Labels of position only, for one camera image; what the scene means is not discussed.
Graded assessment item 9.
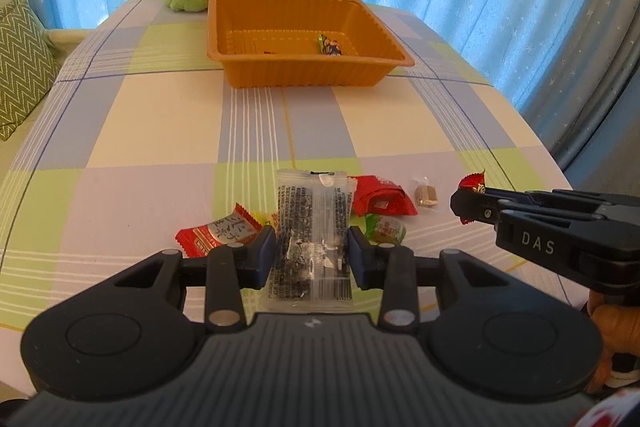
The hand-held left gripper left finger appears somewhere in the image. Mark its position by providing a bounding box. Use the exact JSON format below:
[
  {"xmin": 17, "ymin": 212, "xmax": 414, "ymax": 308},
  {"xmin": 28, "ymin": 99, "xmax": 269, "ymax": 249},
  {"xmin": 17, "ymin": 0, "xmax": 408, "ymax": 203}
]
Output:
[{"xmin": 114, "ymin": 226, "xmax": 278, "ymax": 334}]

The brown candy clear wrapper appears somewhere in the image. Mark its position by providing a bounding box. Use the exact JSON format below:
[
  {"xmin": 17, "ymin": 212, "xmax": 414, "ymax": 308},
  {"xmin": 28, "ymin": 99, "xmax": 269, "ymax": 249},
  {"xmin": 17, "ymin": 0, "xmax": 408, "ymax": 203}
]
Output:
[{"xmin": 413, "ymin": 177, "xmax": 442, "ymax": 210}]

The person's right hand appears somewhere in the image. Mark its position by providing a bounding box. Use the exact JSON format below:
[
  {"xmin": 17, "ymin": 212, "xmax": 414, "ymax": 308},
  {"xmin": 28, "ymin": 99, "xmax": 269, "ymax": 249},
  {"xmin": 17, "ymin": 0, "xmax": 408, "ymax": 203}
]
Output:
[{"xmin": 585, "ymin": 289, "xmax": 640, "ymax": 396}]

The checked tablecloth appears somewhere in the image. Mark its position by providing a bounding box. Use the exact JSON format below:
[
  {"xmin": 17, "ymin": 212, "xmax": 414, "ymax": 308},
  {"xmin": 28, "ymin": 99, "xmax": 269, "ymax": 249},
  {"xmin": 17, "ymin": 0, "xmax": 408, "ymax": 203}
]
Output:
[{"xmin": 0, "ymin": 0, "xmax": 576, "ymax": 408}]

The green zigzag cushion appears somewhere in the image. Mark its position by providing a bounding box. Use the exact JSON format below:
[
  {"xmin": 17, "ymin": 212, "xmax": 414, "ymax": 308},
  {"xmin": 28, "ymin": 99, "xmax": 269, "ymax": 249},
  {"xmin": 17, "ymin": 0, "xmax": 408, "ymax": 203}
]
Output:
[{"xmin": 0, "ymin": 0, "xmax": 60, "ymax": 142}]

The red white snack packet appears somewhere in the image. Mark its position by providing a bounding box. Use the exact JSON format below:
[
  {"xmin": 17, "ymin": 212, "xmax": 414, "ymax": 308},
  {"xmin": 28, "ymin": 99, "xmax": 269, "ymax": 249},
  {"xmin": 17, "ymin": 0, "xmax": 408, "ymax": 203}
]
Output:
[{"xmin": 175, "ymin": 203, "xmax": 263, "ymax": 259}]

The green wrapped candy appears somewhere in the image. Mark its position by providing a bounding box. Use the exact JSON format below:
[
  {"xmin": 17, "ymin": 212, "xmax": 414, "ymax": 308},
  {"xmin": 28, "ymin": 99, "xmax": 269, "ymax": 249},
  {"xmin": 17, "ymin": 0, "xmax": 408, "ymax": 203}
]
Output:
[{"xmin": 364, "ymin": 213, "xmax": 407, "ymax": 246}]

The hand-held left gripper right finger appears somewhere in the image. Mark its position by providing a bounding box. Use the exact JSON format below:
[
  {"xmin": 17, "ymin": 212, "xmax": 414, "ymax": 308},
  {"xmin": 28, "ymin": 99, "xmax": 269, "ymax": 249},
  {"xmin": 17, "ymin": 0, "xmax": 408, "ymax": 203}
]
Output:
[{"xmin": 347, "ymin": 226, "xmax": 511, "ymax": 334}]

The clear snack packet dark filling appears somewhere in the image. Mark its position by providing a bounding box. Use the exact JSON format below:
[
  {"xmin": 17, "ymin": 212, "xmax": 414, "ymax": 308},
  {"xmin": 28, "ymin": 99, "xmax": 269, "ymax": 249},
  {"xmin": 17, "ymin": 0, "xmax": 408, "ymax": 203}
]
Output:
[{"xmin": 260, "ymin": 168, "xmax": 357, "ymax": 305}]

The orange plastic tray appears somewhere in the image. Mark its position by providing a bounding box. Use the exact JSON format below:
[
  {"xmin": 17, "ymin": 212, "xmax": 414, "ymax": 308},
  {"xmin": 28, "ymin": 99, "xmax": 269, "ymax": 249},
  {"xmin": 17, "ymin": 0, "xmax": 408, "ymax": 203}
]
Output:
[{"xmin": 206, "ymin": 0, "xmax": 416, "ymax": 88}]

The red gold candy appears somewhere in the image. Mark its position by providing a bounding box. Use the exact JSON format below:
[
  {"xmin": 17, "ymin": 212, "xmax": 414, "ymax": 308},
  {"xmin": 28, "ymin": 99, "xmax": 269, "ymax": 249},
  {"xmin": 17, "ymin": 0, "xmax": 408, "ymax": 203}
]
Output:
[{"xmin": 458, "ymin": 170, "xmax": 488, "ymax": 226}]

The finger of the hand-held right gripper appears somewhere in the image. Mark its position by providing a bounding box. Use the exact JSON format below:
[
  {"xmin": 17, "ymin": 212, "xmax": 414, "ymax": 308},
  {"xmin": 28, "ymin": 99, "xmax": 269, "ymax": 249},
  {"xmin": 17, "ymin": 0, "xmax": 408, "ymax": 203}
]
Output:
[
  {"xmin": 483, "ymin": 186, "xmax": 640, "ymax": 208},
  {"xmin": 450, "ymin": 189, "xmax": 617, "ymax": 224}
]

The red patterned clothing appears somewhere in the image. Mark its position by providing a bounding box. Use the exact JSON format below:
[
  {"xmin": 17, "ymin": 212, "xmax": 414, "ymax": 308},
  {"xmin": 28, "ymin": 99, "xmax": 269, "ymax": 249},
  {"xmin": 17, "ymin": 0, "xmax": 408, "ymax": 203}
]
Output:
[{"xmin": 595, "ymin": 386, "xmax": 640, "ymax": 427}]

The colourful wrapped candy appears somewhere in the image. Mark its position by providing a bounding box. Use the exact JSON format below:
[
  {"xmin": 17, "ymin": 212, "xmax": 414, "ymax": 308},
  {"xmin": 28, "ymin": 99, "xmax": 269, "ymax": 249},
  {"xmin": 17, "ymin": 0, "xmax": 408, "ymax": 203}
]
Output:
[{"xmin": 318, "ymin": 33, "xmax": 343, "ymax": 58}]

